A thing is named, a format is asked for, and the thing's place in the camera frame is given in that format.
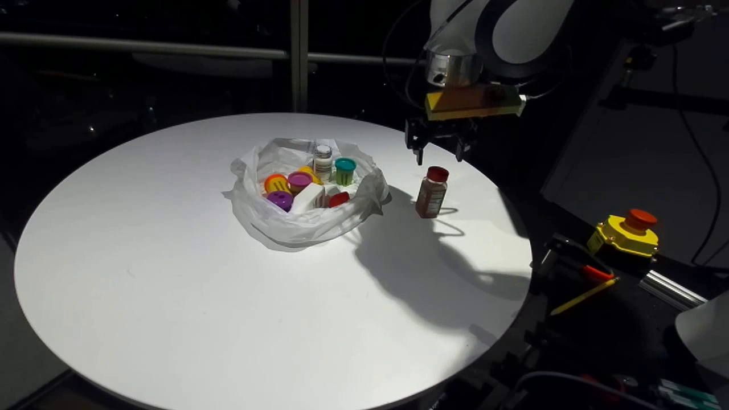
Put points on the white plastic bag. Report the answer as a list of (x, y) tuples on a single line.
[(303, 221)]

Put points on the yellow emergency stop button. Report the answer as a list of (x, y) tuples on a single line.
[(624, 230)]

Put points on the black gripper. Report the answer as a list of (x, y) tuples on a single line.
[(440, 133)]

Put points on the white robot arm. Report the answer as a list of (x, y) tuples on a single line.
[(525, 29)]

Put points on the horizontal metal window rail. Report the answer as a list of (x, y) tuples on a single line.
[(151, 48)]

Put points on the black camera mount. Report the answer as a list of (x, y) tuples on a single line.
[(675, 23)]

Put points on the small red cap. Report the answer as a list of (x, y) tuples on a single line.
[(338, 199)]

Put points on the yellow pencil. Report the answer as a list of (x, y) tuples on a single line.
[(584, 297)]

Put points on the white rounded base cover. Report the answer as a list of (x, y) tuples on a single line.
[(707, 333)]

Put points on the red lid spice jar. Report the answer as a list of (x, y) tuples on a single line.
[(430, 197)]

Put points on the purple lid dough tub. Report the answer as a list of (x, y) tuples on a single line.
[(280, 201)]

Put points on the wrist-mounted camera bar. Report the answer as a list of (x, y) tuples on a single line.
[(475, 103)]

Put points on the vertical metal window post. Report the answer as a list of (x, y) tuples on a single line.
[(299, 59)]

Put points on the aluminium profile bar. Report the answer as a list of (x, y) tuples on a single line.
[(675, 287)]

